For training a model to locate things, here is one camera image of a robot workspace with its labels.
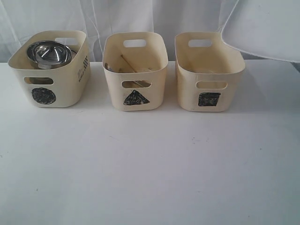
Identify wooden chopstick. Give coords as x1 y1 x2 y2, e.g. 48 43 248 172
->
120 54 137 73

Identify steel spoon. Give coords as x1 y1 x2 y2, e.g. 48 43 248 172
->
105 63 113 72

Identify steel mug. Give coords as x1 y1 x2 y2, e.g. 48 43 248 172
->
71 49 77 58

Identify steel bowls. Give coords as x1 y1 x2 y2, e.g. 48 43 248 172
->
26 40 72 69

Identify white square plate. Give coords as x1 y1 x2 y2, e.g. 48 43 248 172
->
221 0 300 63

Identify cream bin triangle mark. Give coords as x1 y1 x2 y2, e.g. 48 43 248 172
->
103 32 168 111

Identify cream bin square mark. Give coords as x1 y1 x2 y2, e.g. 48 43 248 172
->
175 32 246 112

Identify cream bin circle mark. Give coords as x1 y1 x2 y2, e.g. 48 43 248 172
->
8 30 90 107

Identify white backdrop curtain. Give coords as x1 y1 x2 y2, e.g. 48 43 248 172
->
0 0 235 62

